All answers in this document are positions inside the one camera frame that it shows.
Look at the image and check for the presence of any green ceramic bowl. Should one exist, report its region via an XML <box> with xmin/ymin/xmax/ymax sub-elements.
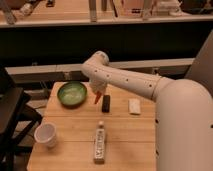
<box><xmin>57</xmin><ymin>81</ymin><xmax>87</xmax><ymax>107</ymax></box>

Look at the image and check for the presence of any white sauce bottle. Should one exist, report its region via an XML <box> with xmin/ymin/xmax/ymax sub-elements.
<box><xmin>93</xmin><ymin>121</ymin><xmax>106</xmax><ymax>164</ymax></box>

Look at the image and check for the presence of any grey panel board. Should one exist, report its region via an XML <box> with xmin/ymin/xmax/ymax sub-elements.
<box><xmin>186</xmin><ymin>30</ymin><xmax>213</xmax><ymax>91</ymax></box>

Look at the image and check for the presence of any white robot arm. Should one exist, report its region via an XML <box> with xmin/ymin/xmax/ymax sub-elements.
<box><xmin>82</xmin><ymin>51</ymin><xmax>213</xmax><ymax>171</ymax></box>

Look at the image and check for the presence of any orange pepper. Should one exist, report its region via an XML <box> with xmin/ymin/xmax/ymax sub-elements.
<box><xmin>94</xmin><ymin>91</ymin><xmax>102</xmax><ymax>104</ymax></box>

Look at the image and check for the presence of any white paper cup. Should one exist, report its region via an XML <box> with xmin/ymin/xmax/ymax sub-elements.
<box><xmin>34</xmin><ymin>123</ymin><xmax>57</xmax><ymax>148</ymax></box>

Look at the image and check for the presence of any black side stand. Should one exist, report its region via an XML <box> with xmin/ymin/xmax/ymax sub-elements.
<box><xmin>0</xmin><ymin>66</ymin><xmax>42</xmax><ymax>171</ymax></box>

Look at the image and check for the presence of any black rectangular block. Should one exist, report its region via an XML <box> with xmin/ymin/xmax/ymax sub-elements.
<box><xmin>102</xmin><ymin>95</ymin><xmax>110</xmax><ymax>113</ymax></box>

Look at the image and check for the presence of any long grey shelf beam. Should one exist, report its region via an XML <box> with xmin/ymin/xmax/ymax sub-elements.
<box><xmin>6</xmin><ymin>58</ymin><xmax>194</xmax><ymax>83</ymax></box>

